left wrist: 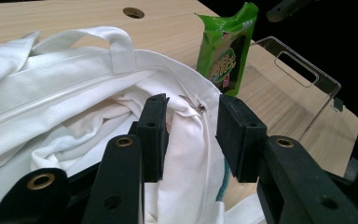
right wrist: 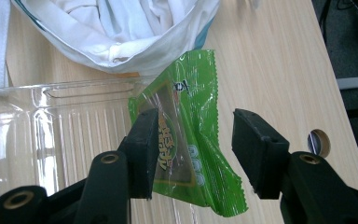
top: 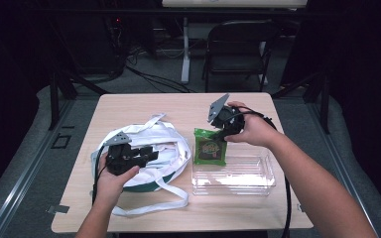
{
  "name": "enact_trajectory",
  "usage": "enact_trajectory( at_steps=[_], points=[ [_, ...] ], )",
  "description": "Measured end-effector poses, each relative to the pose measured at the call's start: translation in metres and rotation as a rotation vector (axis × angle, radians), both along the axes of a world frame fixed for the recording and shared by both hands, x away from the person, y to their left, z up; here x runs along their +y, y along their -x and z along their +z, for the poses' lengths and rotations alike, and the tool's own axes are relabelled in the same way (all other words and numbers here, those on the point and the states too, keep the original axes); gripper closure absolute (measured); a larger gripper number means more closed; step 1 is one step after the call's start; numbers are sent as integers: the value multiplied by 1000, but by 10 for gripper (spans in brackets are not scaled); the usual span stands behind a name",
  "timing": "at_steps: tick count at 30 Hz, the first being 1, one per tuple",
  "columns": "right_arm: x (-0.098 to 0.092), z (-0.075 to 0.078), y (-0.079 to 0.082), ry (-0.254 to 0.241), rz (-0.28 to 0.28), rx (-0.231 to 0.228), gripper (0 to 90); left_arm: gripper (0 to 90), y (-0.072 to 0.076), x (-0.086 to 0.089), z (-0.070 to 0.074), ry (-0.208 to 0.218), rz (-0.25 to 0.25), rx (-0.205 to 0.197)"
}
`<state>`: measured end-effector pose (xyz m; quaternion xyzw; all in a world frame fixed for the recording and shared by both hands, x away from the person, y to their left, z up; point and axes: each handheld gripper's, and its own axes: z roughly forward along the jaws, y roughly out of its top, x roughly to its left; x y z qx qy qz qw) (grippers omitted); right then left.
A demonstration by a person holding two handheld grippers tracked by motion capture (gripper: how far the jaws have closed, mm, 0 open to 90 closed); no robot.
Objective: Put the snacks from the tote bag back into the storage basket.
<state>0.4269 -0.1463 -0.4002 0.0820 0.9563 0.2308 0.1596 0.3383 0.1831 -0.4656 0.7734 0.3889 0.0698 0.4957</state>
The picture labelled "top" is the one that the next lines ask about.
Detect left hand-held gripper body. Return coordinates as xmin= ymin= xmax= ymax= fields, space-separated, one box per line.
xmin=103 ymin=130 xmax=149 ymax=177

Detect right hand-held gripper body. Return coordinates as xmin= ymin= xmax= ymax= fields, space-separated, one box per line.
xmin=206 ymin=92 xmax=246 ymax=137

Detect green snack packet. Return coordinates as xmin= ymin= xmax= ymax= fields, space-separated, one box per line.
xmin=192 ymin=127 xmax=229 ymax=168

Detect white tote bag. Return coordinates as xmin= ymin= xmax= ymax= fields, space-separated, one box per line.
xmin=90 ymin=112 xmax=192 ymax=218

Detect clear plastic box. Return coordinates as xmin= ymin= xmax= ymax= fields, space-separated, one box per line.
xmin=190 ymin=144 xmax=277 ymax=197

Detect person's left hand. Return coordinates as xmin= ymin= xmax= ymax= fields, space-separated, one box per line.
xmin=93 ymin=153 xmax=141 ymax=210

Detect person's right hand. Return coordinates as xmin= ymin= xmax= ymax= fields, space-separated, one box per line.
xmin=223 ymin=100 xmax=280 ymax=149

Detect black folding chair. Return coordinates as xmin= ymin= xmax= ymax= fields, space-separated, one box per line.
xmin=201 ymin=19 xmax=276 ymax=94

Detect white desk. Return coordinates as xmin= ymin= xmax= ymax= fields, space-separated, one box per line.
xmin=161 ymin=0 xmax=309 ymax=85

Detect black metal stand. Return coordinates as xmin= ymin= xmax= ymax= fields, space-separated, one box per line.
xmin=47 ymin=64 xmax=111 ymax=131
xmin=271 ymin=70 xmax=332 ymax=135

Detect left hand-held gripper cable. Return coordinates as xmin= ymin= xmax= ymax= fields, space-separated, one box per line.
xmin=90 ymin=146 xmax=110 ymax=206

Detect hand-held gripper cable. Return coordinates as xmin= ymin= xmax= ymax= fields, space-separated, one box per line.
xmin=90 ymin=146 xmax=110 ymax=206
xmin=231 ymin=106 xmax=294 ymax=238

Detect black floor cables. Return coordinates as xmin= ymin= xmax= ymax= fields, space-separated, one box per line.
xmin=124 ymin=49 xmax=192 ymax=94

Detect right hand-held gripper cable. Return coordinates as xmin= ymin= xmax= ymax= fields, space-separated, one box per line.
xmin=231 ymin=106 xmax=294 ymax=238

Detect grey metal floor rail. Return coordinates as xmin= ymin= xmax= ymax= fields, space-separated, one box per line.
xmin=0 ymin=97 xmax=77 ymax=238
xmin=306 ymin=100 xmax=381 ymax=238

